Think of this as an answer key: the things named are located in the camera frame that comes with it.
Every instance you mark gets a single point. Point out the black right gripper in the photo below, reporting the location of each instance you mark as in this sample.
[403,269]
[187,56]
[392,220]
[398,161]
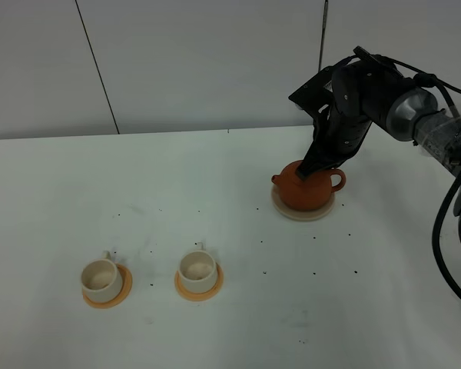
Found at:
[339,134]

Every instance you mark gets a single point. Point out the brown clay teapot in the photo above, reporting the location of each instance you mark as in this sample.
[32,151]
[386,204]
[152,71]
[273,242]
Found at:
[310,194]

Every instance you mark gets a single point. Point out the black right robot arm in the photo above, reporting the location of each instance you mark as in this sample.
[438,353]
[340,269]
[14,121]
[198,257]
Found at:
[417,109]

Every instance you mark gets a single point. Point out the beige round teapot coaster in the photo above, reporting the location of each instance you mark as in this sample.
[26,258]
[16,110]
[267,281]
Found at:
[295,215]

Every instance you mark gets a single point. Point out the right white teacup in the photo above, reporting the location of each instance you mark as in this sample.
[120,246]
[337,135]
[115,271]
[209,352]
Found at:
[198,272]

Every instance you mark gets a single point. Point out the white teacup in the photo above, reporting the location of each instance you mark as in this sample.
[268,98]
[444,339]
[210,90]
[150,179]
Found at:
[198,272]
[101,281]

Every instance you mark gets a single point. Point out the right orange saucer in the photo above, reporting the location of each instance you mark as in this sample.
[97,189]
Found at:
[190,296]

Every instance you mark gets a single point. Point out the orange saucer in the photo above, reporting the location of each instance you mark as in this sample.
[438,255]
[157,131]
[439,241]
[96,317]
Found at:
[190,296]
[124,292]

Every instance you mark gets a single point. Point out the left orange saucer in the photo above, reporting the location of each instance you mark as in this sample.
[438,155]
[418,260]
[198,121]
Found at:
[124,292]

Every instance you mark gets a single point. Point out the left white teacup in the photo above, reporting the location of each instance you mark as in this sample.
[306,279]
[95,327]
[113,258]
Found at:
[101,281]

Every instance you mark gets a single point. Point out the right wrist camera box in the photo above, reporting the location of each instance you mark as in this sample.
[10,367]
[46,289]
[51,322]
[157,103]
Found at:
[314,96]

